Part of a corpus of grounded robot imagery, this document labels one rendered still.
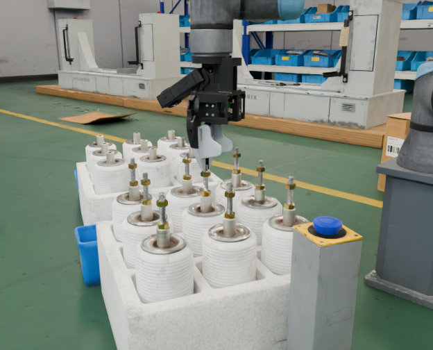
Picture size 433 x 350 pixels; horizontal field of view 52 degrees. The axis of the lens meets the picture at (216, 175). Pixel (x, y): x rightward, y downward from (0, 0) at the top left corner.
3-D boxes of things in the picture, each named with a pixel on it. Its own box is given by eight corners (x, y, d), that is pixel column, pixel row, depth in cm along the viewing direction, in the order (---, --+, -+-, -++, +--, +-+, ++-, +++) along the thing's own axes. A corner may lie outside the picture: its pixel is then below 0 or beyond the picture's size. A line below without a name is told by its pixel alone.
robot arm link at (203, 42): (181, 29, 75) (205, 30, 82) (182, 57, 77) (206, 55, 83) (219, 28, 72) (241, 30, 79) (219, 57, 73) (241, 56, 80)
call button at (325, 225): (329, 226, 65) (331, 213, 64) (347, 237, 61) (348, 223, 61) (307, 230, 63) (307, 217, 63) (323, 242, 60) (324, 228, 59)
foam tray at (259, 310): (249, 262, 119) (250, 199, 114) (338, 354, 84) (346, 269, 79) (101, 292, 105) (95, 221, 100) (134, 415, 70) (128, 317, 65)
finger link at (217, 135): (228, 173, 83) (227, 124, 80) (201, 169, 86) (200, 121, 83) (236, 168, 86) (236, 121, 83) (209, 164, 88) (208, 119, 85)
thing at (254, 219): (227, 283, 95) (227, 205, 90) (248, 265, 103) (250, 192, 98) (267, 296, 90) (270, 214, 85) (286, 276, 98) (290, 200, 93)
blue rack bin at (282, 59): (293, 64, 638) (293, 48, 632) (316, 65, 613) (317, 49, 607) (273, 65, 603) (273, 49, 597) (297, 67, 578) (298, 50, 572)
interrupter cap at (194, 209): (226, 205, 91) (226, 202, 90) (223, 219, 83) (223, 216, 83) (189, 204, 91) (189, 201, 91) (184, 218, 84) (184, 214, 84)
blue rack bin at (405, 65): (387, 67, 551) (389, 50, 545) (419, 69, 526) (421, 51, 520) (370, 69, 516) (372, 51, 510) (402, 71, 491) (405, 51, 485)
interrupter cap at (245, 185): (213, 187, 102) (213, 184, 102) (234, 180, 107) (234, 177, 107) (237, 194, 97) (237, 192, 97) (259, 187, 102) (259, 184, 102)
